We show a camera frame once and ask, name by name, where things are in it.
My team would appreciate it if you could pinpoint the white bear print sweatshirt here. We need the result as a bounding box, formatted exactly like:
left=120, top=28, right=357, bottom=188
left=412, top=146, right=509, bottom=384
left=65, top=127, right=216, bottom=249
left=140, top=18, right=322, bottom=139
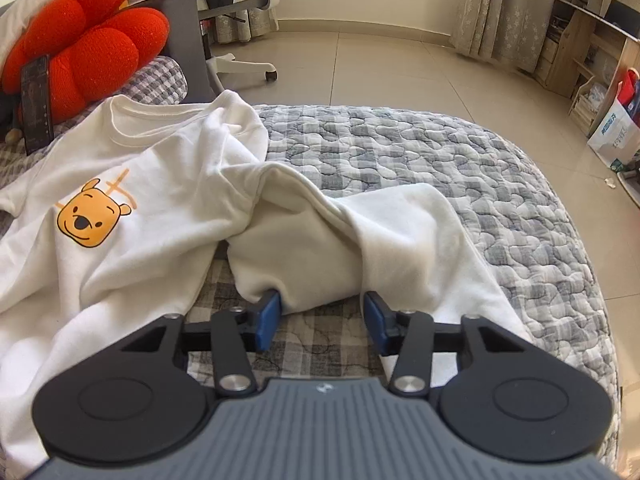
left=1, top=91, right=527, bottom=479

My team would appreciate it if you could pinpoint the grey checked quilt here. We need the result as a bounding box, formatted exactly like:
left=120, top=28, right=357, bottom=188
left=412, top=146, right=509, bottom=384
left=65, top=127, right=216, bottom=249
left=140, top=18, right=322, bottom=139
left=0, top=54, right=624, bottom=476

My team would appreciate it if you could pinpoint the white blue paper bag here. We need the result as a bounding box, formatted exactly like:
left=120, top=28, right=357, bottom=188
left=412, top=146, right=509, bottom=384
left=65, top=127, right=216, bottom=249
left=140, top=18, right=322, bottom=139
left=588, top=99, right=640, bottom=171

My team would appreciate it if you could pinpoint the red bag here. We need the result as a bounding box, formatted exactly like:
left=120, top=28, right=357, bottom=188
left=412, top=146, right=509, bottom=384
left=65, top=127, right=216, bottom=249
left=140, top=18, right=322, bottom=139
left=616, top=67, right=639, bottom=125

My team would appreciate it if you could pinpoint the wooden desk shelf unit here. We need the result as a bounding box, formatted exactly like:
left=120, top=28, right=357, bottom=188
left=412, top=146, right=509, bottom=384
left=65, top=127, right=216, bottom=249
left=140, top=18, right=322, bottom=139
left=534, top=0, right=639, bottom=136

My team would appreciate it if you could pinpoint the dark grey sofa armrest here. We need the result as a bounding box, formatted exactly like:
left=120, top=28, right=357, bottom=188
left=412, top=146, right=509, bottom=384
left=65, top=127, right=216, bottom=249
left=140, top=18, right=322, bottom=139
left=134, top=0, right=217, bottom=103

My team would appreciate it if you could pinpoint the black smartphone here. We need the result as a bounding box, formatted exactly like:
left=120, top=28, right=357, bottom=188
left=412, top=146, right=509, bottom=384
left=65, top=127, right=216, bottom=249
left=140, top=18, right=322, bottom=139
left=21, top=55, right=54, bottom=155

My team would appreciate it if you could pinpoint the beige star curtain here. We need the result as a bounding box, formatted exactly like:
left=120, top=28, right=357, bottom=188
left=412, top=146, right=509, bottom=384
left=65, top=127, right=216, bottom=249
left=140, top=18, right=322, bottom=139
left=450, top=0, right=555, bottom=74

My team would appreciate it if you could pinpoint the red flower cushion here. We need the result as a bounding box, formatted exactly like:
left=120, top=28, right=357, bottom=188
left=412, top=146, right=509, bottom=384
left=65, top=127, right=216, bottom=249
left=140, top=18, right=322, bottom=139
left=1, top=0, right=170, bottom=124

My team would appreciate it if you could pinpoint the black monitor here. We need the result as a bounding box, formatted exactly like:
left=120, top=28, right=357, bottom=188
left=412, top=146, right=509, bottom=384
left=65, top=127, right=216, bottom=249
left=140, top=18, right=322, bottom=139
left=604, top=0, right=640, bottom=38

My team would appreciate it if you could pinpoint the white printed pillow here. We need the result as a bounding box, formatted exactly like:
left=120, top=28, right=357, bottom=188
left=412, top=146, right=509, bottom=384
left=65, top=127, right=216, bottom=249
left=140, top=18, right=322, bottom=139
left=0, top=0, right=51, bottom=66

